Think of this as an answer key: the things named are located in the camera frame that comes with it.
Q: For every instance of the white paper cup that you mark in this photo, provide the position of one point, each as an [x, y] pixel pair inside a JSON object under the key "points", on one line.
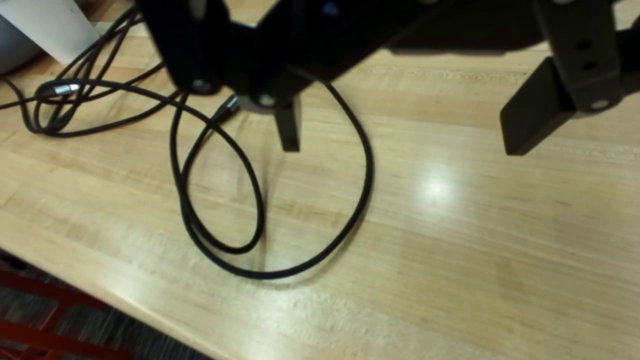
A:
{"points": [[52, 27]]}

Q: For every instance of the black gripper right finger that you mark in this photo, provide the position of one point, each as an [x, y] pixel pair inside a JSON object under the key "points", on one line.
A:
{"points": [[536, 113]]}

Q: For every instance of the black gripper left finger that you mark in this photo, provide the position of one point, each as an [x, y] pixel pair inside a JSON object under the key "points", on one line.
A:
{"points": [[288, 130]]}

